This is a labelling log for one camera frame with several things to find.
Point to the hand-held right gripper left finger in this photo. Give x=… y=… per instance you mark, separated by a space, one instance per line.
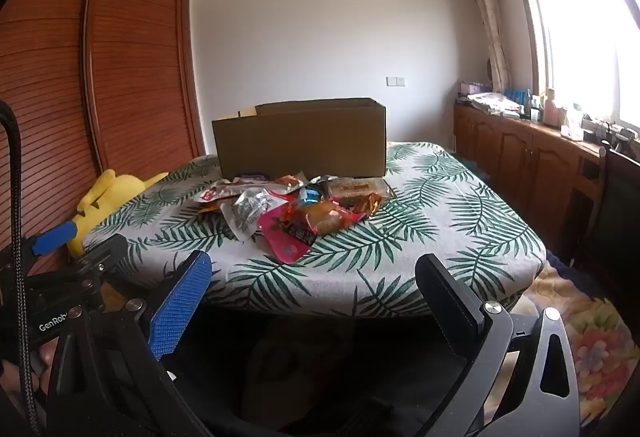
x=180 y=307

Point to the pink snack packet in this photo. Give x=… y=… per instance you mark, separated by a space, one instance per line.
x=287 y=239

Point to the person's left hand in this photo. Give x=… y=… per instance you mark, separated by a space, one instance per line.
x=47 y=356

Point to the leaf print bed sheet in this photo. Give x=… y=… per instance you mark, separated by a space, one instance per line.
x=425 y=227

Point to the white wall switch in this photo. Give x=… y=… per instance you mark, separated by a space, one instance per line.
x=396 y=81

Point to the brown slatted wooden wardrobe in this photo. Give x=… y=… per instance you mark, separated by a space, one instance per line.
x=130 y=67

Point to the gold brown snack wrapper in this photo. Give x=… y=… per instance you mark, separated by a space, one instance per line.
x=374 y=204

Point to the small white clear wrapper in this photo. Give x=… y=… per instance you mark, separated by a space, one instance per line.
x=222 y=192

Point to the row of blue bottles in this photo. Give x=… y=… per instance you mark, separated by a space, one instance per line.
x=517 y=95

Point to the wooden framed window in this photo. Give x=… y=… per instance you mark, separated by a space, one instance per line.
x=575 y=42

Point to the dark chair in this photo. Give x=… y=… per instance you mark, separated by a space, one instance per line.
x=615 y=207

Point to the yellow plush toy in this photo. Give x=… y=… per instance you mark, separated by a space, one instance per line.
x=112 y=194

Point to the folded white cloth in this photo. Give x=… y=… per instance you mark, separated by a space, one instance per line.
x=492 y=103

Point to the small teal snack packet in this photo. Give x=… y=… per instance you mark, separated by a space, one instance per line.
x=312 y=194

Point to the pink bottle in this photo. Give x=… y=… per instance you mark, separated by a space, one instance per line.
x=550 y=109

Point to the brown cardboard box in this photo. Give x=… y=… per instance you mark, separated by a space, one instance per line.
x=300 y=142

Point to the long wooden cabinet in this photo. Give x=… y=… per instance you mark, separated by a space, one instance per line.
x=520 y=157

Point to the patterned beige curtain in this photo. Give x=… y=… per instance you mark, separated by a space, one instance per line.
x=487 y=17

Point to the pink box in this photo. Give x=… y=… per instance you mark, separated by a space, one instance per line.
x=472 y=88

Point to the clear bread packet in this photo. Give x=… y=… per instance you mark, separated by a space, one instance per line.
x=352 y=189

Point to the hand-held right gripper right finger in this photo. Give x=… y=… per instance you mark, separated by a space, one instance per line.
x=447 y=312

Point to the white chicken leg packet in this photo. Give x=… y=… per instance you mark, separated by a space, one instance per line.
x=287 y=184

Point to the white blue snack packet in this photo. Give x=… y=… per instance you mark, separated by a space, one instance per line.
x=252 y=177

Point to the white plastic bottle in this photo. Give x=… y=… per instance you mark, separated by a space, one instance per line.
x=575 y=122

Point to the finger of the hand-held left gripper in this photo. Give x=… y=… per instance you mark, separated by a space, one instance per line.
x=55 y=238
x=105 y=251

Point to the silver snack packet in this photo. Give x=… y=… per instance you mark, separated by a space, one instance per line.
x=247 y=212

